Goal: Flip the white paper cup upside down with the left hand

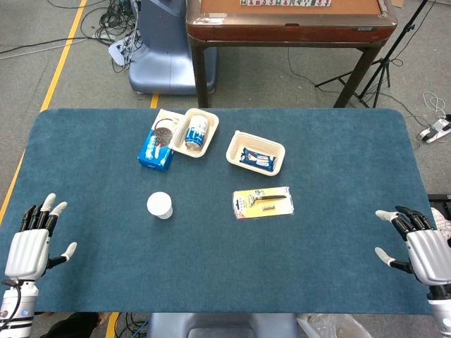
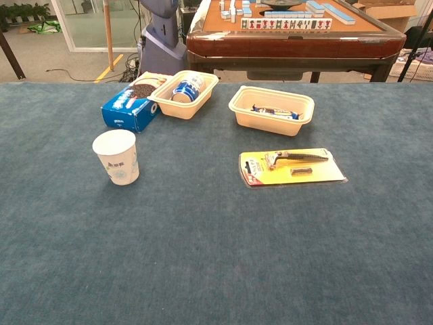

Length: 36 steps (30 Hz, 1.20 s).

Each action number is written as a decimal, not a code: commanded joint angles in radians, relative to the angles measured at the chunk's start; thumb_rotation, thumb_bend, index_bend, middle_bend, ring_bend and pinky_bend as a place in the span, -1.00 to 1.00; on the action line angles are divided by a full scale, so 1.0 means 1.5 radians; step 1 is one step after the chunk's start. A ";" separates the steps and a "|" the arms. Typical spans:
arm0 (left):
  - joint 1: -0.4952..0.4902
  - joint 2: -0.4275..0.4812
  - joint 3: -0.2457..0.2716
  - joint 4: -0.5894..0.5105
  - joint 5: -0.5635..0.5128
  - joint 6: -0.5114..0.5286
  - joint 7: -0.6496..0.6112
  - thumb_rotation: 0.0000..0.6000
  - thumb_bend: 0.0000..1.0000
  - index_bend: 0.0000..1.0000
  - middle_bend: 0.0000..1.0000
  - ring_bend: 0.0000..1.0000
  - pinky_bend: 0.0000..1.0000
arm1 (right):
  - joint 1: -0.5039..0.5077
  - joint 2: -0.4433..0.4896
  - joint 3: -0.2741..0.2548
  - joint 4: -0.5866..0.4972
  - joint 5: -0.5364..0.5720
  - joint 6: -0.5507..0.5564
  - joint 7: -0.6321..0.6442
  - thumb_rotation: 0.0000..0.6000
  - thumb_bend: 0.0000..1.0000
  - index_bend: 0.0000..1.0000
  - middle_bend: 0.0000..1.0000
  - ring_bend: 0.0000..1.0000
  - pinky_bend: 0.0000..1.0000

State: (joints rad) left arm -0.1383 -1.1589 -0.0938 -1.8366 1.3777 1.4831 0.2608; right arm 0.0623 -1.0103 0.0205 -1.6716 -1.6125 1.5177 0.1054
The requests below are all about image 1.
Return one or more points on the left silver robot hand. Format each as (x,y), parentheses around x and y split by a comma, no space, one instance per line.
(26,251)

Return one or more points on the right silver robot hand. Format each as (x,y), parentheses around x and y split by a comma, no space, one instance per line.
(428,255)

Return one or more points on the white paper cup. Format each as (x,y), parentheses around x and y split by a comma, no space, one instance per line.
(160,205)

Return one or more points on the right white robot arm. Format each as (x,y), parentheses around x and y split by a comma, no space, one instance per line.
(440,310)

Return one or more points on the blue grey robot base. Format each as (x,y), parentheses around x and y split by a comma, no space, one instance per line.
(165,53)

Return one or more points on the black box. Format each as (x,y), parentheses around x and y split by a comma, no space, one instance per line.
(440,200)

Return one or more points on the clear plastic bag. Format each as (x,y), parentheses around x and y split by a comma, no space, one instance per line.
(329,325)

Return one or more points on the white power strip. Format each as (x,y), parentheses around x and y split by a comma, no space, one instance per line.
(435,130)

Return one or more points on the blue Oreo cookie box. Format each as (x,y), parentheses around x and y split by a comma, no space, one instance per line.
(156,146)

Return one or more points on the yellow razor blister pack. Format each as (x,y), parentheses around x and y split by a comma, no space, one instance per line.
(262,203)

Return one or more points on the blue table mat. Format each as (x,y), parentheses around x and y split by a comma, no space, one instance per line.
(218,253)

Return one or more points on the blue Oreo cookie pack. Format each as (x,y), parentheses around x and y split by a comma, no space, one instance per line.
(258,158)

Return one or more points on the beige tray holding cookie pack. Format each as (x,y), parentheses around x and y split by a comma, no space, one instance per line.
(255,153)

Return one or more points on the black tripod stand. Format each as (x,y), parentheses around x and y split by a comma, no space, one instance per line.
(382,60)

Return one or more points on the beige tray holding can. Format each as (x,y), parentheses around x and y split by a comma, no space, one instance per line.
(194,132)

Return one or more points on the blue and white drink can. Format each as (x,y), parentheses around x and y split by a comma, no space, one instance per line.
(196,133)

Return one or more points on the blue grey robot torso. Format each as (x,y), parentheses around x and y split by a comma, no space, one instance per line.
(222,325)

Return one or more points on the white socket hub with plugs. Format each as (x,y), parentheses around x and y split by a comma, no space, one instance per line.
(121,49)

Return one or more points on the brown mahjong table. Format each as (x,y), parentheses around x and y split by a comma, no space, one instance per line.
(289,28)

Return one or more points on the row of mahjong tiles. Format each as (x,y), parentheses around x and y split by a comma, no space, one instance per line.
(285,3)

